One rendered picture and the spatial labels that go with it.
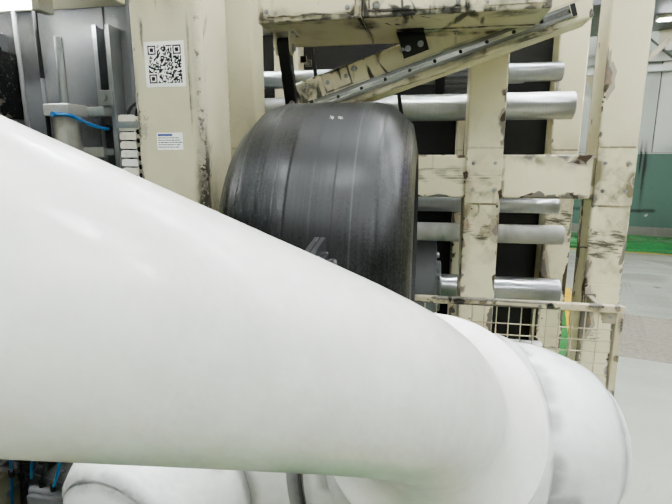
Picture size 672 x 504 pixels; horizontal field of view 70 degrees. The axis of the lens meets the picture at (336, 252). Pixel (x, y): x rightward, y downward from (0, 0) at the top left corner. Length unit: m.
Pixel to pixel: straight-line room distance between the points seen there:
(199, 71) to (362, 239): 0.44
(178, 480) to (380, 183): 0.50
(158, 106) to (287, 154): 0.31
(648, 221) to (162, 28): 9.45
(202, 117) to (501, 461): 0.78
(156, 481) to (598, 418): 0.21
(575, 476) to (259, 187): 0.54
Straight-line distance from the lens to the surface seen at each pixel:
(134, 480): 0.26
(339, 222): 0.64
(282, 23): 1.16
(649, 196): 9.92
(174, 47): 0.93
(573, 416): 0.26
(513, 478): 0.23
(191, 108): 0.91
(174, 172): 0.92
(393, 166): 0.70
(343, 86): 1.23
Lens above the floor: 1.35
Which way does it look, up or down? 11 degrees down
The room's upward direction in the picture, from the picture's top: straight up
